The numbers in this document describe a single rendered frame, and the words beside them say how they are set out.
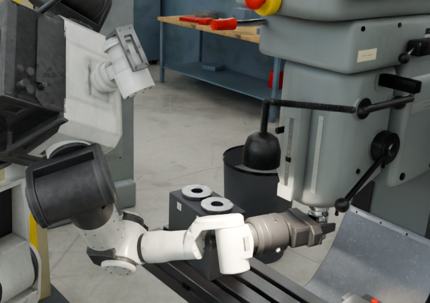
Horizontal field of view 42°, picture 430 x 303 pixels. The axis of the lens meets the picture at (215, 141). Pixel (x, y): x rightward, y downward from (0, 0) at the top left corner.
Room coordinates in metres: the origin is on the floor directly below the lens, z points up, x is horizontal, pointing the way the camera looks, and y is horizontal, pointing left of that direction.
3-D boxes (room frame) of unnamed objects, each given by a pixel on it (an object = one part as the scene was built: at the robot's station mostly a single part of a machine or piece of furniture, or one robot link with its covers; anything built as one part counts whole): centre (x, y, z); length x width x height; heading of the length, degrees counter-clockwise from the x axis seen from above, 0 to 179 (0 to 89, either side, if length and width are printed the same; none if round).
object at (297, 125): (1.10, -0.17, 1.44); 0.04 x 0.04 x 0.21; 42
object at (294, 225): (1.13, -0.17, 1.24); 0.13 x 0.12 x 0.10; 29
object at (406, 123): (1.30, -0.40, 1.47); 0.24 x 0.19 x 0.26; 42
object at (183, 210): (1.45, 0.02, 1.06); 0.22 x 0.12 x 0.20; 37
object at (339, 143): (1.17, -0.25, 1.47); 0.21 x 0.19 x 0.32; 42
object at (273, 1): (1.02, -0.08, 1.76); 0.06 x 0.02 x 0.06; 42
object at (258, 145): (0.98, -0.09, 1.49); 0.07 x 0.07 x 0.06
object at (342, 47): (1.20, -0.28, 1.68); 0.34 x 0.24 x 0.10; 132
